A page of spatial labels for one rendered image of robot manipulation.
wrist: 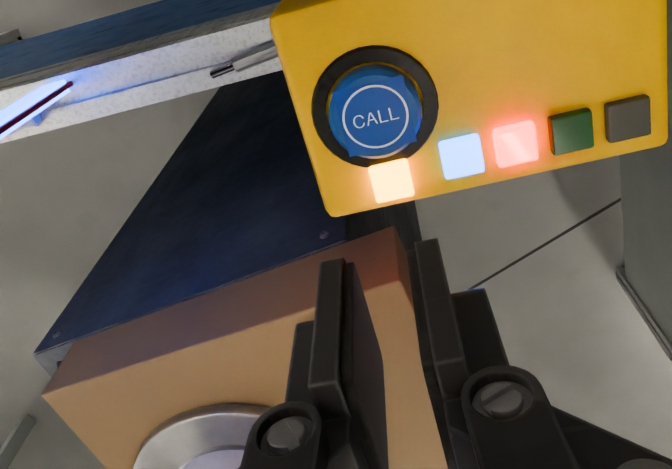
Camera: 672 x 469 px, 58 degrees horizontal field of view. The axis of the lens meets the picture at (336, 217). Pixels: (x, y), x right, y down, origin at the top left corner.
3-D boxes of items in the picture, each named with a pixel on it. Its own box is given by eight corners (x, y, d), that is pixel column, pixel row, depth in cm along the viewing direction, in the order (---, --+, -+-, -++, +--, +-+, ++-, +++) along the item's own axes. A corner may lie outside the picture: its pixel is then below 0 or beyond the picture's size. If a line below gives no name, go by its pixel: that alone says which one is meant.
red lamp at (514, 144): (532, 118, 27) (535, 123, 26) (536, 155, 27) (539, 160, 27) (490, 128, 27) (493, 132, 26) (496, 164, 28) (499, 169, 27)
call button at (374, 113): (409, 50, 26) (412, 60, 24) (426, 136, 28) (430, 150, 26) (319, 73, 27) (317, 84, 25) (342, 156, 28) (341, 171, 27)
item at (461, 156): (477, 131, 27) (479, 136, 26) (483, 167, 28) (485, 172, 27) (437, 140, 27) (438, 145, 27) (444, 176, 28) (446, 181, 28)
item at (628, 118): (645, 92, 26) (651, 96, 25) (646, 130, 27) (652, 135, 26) (602, 102, 26) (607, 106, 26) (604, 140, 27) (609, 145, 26)
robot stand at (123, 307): (403, 140, 141) (469, 485, 59) (287, 186, 147) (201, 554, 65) (353, 17, 128) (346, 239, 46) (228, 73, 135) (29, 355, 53)
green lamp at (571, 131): (588, 105, 26) (592, 109, 26) (590, 143, 27) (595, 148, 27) (545, 115, 27) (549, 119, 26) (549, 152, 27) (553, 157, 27)
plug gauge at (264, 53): (302, 30, 45) (206, 69, 46) (309, 46, 45) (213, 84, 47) (303, 27, 46) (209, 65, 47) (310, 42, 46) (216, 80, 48)
